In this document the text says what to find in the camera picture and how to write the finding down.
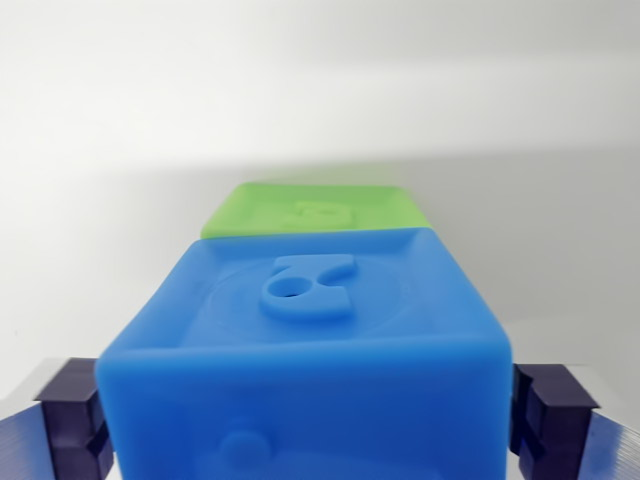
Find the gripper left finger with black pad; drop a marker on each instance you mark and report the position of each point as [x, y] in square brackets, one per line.
[55, 425]

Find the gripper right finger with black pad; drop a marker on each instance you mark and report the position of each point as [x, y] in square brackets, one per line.
[575, 425]

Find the blue soft cube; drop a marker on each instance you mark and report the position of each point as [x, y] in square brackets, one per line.
[305, 370]

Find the green soft cube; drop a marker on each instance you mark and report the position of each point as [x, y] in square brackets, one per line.
[320, 210]

